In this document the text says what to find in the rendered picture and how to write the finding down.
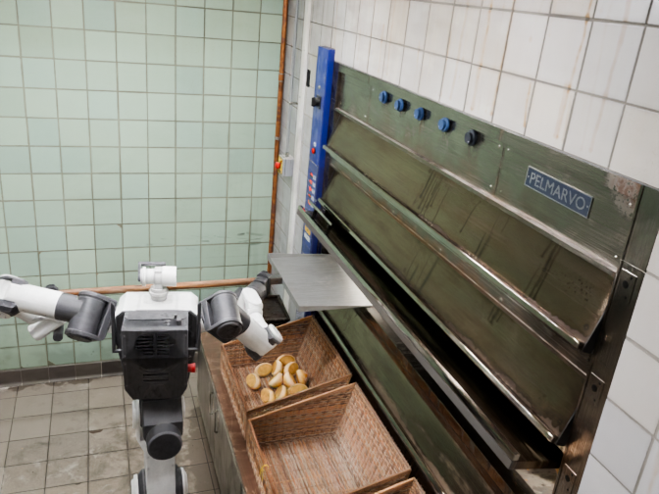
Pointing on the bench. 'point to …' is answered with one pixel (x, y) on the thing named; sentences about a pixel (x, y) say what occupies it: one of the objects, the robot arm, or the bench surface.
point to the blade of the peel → (317, 282)
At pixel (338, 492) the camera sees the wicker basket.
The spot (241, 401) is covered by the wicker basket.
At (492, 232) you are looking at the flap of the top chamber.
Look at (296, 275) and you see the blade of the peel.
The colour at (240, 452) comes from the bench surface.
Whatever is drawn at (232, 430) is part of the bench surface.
